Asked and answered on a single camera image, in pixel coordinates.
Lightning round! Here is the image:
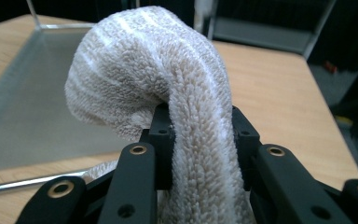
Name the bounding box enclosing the small yellow object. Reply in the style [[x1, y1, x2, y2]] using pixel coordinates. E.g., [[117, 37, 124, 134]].
[[335, 115, 354, 127]]

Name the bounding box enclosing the white-legged background desk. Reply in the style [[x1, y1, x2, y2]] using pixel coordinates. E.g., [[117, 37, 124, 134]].
[[209, 0, 337, 60]]

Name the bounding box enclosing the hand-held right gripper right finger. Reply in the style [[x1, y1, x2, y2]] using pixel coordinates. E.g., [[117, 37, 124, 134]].
[[231, 105, 263, 192]]

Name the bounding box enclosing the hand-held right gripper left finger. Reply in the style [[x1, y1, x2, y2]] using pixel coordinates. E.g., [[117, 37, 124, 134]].
[[139, 102, 177, 191]]

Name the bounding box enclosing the metal rack with grey fabric shelves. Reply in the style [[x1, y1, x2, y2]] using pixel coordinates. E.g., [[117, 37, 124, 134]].
[[0, 0, 218, 198]]

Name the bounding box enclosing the small red object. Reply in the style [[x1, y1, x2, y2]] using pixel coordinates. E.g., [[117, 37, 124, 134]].
[[324, 60, 338, 74]]

